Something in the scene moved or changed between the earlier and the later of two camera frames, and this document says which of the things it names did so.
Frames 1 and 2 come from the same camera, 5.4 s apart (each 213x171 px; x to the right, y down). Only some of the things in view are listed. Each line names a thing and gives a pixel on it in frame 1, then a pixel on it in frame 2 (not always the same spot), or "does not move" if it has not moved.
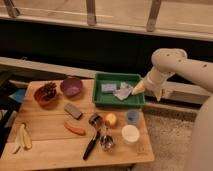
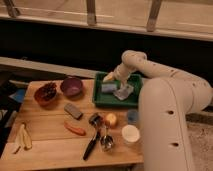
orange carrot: [77, 130] does not move
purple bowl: [71, 86] does not move
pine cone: [49, 90] does not move
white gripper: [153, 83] → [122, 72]
